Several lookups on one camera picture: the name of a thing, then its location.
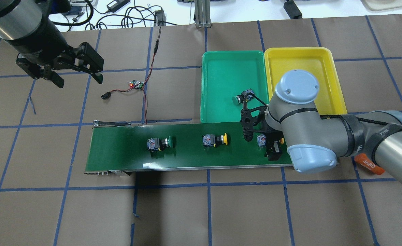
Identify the aluminium frame post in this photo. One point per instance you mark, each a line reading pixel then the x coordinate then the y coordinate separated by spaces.
pixel 202 14

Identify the black barrel connector plug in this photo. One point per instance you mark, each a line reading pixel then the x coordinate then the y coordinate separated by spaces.
pixel 106 95

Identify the green conveyor belt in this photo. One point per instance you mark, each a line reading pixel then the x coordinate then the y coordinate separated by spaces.
pixel 123 149

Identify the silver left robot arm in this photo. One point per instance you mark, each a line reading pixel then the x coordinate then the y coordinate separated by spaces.
pixel 41 47

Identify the green plastic tray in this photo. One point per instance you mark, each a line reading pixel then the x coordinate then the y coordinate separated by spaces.
pixel 226 74

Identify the small motor controller board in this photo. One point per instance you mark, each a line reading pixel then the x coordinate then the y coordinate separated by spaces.
pixel 136 85

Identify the green push button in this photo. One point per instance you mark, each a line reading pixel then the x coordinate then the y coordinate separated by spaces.
pixel 246 95
pixel 157 144

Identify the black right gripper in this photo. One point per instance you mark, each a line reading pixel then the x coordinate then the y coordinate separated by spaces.
pixel 274 151

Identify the black power adapter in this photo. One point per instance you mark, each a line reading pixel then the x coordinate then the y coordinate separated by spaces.
pixel 116 5

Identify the yellow plastic tray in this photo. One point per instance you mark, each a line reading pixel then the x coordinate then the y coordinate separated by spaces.
pixel 316 60

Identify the yellow push button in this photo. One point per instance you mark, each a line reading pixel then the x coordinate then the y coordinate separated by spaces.
pixel 261 140
pixel 211 140

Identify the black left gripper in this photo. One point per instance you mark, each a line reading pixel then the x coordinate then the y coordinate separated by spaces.
pixel 40 42

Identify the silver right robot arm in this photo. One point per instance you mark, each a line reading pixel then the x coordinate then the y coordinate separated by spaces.
pixel 315 141

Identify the orange cylinder marked 4680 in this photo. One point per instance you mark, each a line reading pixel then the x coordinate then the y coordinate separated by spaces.
pixel 363 160

